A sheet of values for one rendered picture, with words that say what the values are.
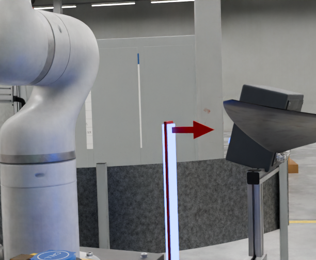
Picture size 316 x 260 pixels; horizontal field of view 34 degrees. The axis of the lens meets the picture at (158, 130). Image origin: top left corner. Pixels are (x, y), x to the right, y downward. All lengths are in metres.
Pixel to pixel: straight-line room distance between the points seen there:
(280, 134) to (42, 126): 0.35
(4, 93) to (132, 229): 0.93
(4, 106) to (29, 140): 1.85
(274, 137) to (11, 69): 0.38
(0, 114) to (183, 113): 4.16
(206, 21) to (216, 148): 1.17
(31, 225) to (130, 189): 1.47
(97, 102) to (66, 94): 5.84
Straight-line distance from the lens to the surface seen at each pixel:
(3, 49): 0.76
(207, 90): 4.80
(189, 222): 2.38
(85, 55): 0.86
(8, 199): 0.83
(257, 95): 1.23
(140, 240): 2.32
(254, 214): 1.21
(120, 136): 6.64
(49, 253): 0.50
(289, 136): 0.71
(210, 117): 4.80
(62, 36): 0.82
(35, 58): 0.78
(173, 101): 6.54
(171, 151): 0.68
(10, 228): 0.83
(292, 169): 8.73
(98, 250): 0.99
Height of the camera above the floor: 1.22
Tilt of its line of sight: 3 degrees down
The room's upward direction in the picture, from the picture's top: 2 degrees counter-clockwise
